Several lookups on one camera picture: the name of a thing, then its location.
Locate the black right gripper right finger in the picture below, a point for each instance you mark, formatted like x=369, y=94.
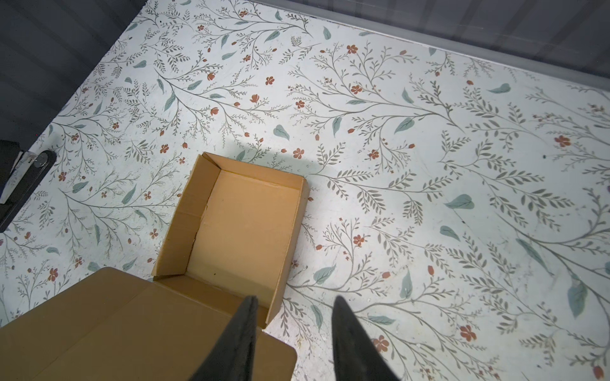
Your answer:
x=355, y=356

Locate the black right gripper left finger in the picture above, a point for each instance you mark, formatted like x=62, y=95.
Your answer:
x=232, y=357

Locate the black stapler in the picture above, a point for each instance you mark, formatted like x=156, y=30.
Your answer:
x=21, y=173

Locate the brown cardboard box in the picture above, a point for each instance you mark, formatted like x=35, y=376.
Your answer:
x=228, y=249

